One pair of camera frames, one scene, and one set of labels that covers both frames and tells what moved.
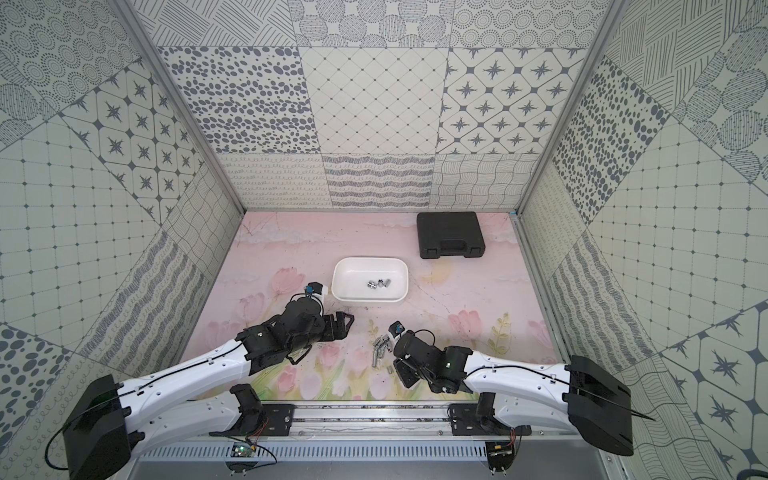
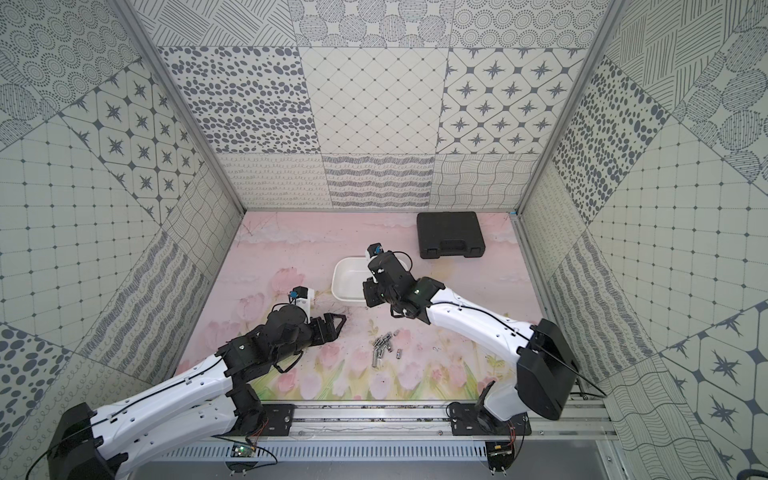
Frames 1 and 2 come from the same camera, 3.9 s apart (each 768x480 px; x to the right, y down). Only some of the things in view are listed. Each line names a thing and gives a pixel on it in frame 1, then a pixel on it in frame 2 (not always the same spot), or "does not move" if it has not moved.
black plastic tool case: (449, 234) does not move
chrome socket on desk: (382, 343) does not move
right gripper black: (406, 380) to (372, 277)
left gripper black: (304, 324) does not move
